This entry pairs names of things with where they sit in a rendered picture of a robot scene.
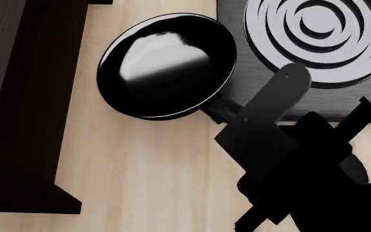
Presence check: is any grey spiral stove burner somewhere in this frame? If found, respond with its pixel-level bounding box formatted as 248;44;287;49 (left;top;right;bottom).
243;0;371;89

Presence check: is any dark stove top slab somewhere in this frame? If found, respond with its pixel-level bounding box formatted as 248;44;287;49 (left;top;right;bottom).
216;0;371;124

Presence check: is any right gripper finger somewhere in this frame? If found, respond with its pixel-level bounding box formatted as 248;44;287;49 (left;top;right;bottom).
214;63;312;175
333;96;371;142

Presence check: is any dark wooden cabinet shelf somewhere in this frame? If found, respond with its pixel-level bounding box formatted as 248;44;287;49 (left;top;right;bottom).
0;0;114;216

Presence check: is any black frying pan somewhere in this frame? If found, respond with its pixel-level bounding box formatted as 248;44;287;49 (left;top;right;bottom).
97;12;248;126

